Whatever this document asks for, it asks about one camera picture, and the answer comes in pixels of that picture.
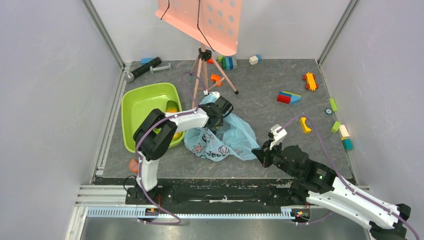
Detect light blue cartoon plastic bag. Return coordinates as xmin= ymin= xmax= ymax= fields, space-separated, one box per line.
xmin=183 ymin=113 xmax=260 ymax=162

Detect green orange fake mango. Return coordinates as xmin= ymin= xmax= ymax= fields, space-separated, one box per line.
xmin=165 ymin=100 xmax=180 ymax=113

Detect yellow fake lemon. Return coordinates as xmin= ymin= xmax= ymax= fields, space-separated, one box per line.
xmin=172 ymin=132 xmax=183 ymax=141

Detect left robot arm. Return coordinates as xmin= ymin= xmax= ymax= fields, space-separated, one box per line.
xmin=133 ymin=96 xmax=234 ymax=204

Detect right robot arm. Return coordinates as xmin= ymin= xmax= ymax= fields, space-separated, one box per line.
xmin=251 ymin=144 xmax=411 ymax=240

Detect yellow arch toy block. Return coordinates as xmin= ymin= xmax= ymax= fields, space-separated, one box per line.
xmin=299 ymin=117 xmax=312 ymax=134

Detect orange curved toy piece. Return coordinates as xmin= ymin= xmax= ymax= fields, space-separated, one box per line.
xmin=210 ymin=74 xmax=223 ymax=87

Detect green blue brick stack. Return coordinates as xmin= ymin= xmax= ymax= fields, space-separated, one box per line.
xmin=218 ymin=55 xmax=238 ymax=70

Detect green small brick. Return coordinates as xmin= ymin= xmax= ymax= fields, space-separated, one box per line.
xmin=330 ymin=121 xmax=341 ymax=133

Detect pink tripod stand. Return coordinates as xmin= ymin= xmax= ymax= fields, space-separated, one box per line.
xmin=189 ymin=43 xmax=239 ymax=99

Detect white yellow teal bricks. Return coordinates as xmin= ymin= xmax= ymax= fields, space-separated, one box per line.
xmin=338 ymin=124 xmax=354 ymax=151

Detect red blue wedge blocks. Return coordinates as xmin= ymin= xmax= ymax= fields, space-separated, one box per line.
xmin=276 ymin=91 xmax=302 ymax=105

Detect small round blue wheel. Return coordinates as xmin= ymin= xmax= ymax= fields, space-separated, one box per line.
xmin=325 ymin=108 xmax=333 ymax=115

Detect white blue toy brick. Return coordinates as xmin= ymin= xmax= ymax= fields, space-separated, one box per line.
xmin=248 ymin=54 xmax=262 ymax=65

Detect green flat brick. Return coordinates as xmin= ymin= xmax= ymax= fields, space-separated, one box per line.
xmin=329 ymin=98 xmax=338 ymax=112

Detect grey plastic syringe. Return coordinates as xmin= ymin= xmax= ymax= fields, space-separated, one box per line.
xmin=149 ymin=63 xmax=172 ymax=74

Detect orange yellow toy car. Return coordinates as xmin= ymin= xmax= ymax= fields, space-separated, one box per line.
xmin=302 ymin=72 xmax=319 ymax=91

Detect green plastic basin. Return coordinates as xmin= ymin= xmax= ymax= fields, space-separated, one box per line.
xmin=121 ymin=82 xmax=183 ymax=153

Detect pink perforated board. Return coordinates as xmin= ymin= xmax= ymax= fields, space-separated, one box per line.
xmin=155 ymin=0 xmax=243 ymax=56

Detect black microphone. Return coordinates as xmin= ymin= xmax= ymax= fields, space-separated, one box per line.
xmin=124 ymin=57 xmax=162 ymax=82

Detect orange half round toy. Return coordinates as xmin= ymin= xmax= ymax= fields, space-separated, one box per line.
xmin=129 ymin=158 xmax=139 ymax=173

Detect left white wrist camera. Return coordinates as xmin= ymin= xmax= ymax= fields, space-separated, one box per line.
xmin=204 ymin=91 xmax=221 ymax=100

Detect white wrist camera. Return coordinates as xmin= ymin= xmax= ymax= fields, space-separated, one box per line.
xmin=204 ymin=91 xmax=221 ymax=100
xmin=269 ymin=124 xmax=288 ymax=150

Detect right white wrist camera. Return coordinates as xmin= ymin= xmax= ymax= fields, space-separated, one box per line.
xmin=269 ymin=124 xmax=288 ymax=150

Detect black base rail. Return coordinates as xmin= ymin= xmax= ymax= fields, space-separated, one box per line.
xmin=123 ymin=176 xmax=309 ymax=214

